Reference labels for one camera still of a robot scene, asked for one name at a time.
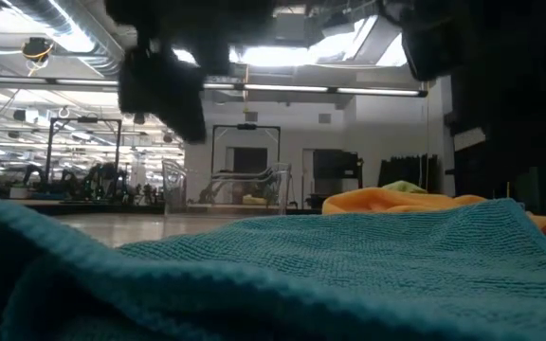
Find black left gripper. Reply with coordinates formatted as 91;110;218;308
104;0;274;145

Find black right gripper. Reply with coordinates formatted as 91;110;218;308
381;0;454;82

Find green microfiber towel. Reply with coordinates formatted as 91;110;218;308
381;179;428;194

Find orange microfiber towel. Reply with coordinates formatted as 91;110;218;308
321;187;546;257

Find teal microfiber towel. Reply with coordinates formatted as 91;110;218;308
0;197;546;341

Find black robot arms station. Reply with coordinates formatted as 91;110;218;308
21;162;160;203

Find black curtain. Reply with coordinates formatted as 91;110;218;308
377;153;440;195

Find long linear ceiling light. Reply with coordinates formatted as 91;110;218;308
0;74;429;99

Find clear plastic bin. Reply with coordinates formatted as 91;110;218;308
161;158;293;217

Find black robot station frame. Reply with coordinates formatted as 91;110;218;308
210;123;282;165
45;117;123;188

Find black yellow cable reel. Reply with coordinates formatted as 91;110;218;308
20;36;56;63

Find silver ventilation duct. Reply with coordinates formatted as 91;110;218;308
7;0;127;77

